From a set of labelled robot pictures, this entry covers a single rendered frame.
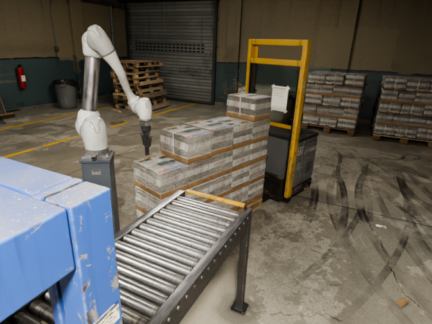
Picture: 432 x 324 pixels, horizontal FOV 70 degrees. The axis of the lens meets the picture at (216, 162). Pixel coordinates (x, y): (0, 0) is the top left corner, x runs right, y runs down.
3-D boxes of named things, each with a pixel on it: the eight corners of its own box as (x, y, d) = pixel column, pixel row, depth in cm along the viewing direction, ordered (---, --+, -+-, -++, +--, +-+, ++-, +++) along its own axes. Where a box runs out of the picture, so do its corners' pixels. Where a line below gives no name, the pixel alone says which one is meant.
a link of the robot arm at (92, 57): (78, 141, 219) (72, 134, 235) (102, 142, 228) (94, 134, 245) (85, 26, 199) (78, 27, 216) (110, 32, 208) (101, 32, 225)
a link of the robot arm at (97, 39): (118, 47, 203) (112, 47, 213) (102, 20, 192) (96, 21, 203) (102, 58, 199) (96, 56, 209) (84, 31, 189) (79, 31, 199)
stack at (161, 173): (137, 243, 288) (132, 160, 259) (221, 203, 368) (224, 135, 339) (162, 263, 263) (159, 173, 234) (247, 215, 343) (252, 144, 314)
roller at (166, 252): (121, 234, 162) (120, 243, 163) (198, 263, 143) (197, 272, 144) (127, 232, 167) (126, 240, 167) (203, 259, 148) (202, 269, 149)
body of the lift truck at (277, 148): (246, 183, 424) (251, 126, 396) (269, 173, 462) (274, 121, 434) (290, 200, 380) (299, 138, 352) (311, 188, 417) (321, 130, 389)
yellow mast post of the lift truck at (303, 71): (281, 195, 371) (299, 39, 309) (285, 193, 377) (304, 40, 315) (287, 198, 365) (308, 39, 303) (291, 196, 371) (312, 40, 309)
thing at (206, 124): (184, 123, 290) (184, 123, 290) (206, 119, 310) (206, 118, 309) (212, 132, 267) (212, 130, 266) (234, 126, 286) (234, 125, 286)
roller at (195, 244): (135, 229, 173) (140, 231, 177) (209, 255, 154) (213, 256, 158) (139, 221, 174) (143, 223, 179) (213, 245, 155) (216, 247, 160)
